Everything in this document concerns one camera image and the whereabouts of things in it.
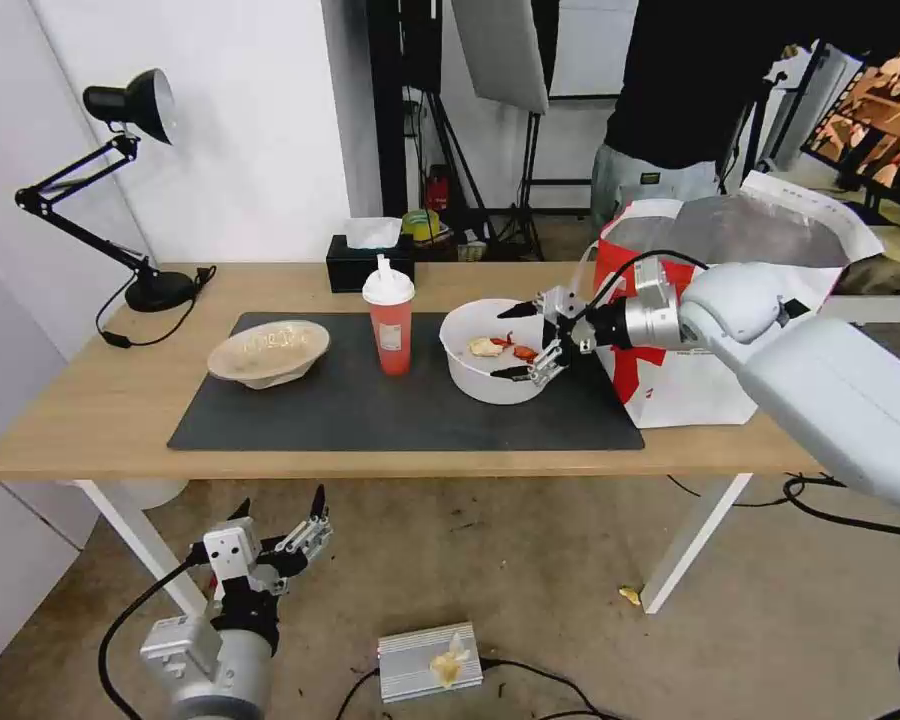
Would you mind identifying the red drink cup white lid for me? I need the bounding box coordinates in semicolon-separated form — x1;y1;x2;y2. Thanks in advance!
362;253;417;377

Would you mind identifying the black light stand tripod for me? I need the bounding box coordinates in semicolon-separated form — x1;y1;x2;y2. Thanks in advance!
487;110;550;262

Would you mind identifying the person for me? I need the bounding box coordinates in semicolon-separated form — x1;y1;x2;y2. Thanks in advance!
589;0;875;230

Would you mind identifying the black table mat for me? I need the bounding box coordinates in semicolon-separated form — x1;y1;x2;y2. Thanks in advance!
166;311;646;454

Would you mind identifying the grey softbox panel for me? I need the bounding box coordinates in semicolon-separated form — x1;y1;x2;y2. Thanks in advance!
449;0;551;116

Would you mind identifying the black lamp power cord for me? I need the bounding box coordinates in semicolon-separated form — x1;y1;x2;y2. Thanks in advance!
95;265;219;351

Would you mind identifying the black tissue box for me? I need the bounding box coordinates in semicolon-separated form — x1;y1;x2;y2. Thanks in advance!
325;233;416;295

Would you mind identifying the silver power supply box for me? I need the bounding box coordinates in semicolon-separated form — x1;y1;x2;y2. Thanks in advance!
377;621;484;705

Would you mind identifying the red food scrap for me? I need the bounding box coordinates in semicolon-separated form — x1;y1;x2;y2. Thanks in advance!
493;331;541;362

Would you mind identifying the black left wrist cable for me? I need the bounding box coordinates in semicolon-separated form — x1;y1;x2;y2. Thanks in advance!
97;553;220;720

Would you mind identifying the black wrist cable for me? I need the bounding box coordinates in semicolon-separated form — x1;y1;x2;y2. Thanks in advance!
587;250;712;310
97;553;220;720

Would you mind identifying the black desk lamp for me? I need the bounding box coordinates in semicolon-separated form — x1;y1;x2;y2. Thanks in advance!
14;68;198;313

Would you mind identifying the crumpled pale paper scrap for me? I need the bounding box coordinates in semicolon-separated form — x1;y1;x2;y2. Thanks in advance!
428;632;473;689

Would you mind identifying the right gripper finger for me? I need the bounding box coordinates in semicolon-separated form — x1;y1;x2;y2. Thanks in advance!
496;289;564;325
490;340;572;388

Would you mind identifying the white plastic bowl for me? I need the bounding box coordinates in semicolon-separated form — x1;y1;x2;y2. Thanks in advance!
438;297;573;407

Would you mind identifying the black metal rack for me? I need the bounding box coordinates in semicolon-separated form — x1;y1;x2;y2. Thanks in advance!
365;0;445;220

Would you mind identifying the white tissue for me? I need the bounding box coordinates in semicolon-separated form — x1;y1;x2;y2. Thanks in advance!
342;216;405;251

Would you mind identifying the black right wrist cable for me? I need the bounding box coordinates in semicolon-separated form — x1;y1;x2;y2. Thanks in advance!
587;250;712;310

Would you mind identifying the white and red takeout bag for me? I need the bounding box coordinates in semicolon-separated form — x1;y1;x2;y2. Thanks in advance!
592;170;886;431

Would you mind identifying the white frame stand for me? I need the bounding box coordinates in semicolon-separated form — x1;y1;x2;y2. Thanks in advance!
763;41;865;180

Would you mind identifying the crumpled beige paper bowl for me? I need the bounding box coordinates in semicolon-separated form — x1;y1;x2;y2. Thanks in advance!
206;317;334;391

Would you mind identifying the white round bin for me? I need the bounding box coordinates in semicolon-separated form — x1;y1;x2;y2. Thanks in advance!
129;479;190;513

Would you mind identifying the wooden table with white legs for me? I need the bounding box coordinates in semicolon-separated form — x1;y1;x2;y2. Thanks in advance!
0;260;860;616

